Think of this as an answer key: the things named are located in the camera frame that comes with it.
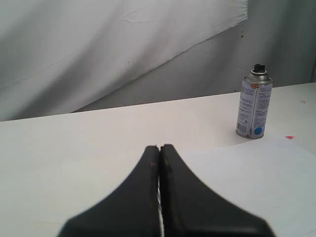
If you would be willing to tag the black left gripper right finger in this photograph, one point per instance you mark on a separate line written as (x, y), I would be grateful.
(192, 209)

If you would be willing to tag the white backdrop cloth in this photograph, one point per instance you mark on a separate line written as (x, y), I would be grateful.
(57, 56)

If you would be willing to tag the white paper stack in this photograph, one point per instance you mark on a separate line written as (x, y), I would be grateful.
(270, 177)

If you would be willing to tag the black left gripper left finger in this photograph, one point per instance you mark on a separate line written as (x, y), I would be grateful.
(131, 210)

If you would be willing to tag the silver spray can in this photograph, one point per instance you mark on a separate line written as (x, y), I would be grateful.
(256, 89)

